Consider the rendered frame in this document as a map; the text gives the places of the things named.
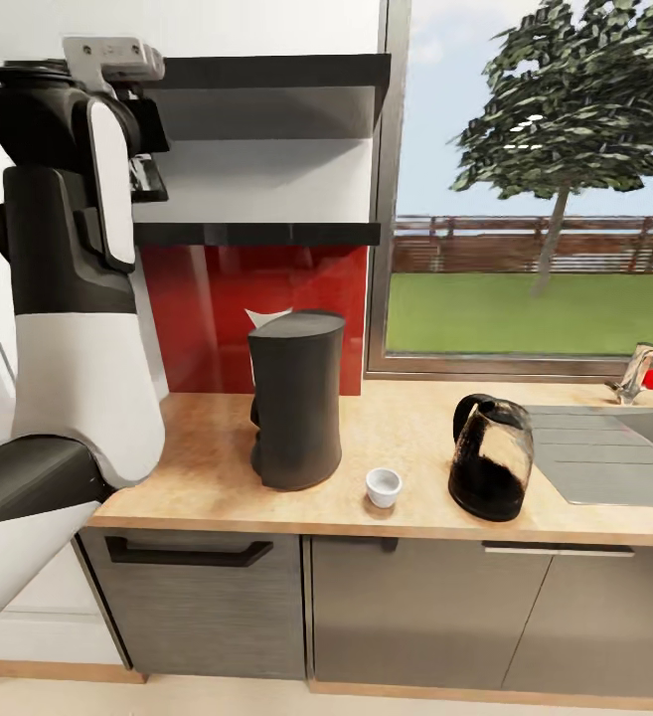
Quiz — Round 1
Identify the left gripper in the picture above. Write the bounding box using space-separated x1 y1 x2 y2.
98 94 171 159

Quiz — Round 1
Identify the coffee cup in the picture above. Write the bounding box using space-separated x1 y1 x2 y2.
366 468 403 508

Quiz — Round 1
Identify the electric kettle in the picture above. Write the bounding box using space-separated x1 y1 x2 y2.
448 393 534 522

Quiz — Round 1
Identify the paper coffee filter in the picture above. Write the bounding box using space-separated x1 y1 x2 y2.
245 309 284 327

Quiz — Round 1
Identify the bottle of coffee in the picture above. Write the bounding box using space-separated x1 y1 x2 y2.
109 81 168 204

